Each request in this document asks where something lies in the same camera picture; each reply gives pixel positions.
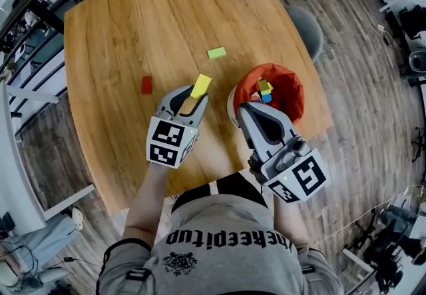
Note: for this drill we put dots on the grey chair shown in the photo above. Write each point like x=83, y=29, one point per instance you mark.
x=306, y=30

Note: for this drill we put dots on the white table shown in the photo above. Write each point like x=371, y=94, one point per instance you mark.
x=16, y=167

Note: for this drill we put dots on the person's right forearm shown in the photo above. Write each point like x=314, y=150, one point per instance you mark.
x=289, y=223

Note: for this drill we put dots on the white bucket with orange liner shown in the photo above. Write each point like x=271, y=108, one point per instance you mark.
x=289, y=87

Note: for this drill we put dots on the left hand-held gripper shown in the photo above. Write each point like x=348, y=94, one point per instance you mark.
x=166, y=140

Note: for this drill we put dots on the person's left forearm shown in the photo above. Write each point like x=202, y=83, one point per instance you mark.
x=144, y=207

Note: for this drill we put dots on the black railing with wooden handrail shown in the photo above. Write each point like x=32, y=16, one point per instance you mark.
x=50, y=19

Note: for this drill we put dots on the yellow block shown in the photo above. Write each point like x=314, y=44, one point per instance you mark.
x=200, y=86

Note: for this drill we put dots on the silver round device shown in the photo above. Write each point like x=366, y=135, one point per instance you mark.
x=417, y=60

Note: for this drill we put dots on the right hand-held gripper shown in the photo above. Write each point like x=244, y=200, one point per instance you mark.
x=306, y=174

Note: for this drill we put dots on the grey printed t-shirt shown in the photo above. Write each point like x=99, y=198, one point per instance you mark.
x=226, y=253

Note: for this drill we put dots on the black trousers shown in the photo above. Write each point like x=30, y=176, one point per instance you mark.
x=233, y=187

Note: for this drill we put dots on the white power strip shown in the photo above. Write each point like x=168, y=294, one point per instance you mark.
x=381, y=28

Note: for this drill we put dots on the red block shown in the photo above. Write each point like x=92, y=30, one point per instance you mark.
x=146, y=85

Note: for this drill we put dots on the light green block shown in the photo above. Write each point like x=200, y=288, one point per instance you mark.
x=216, y=53

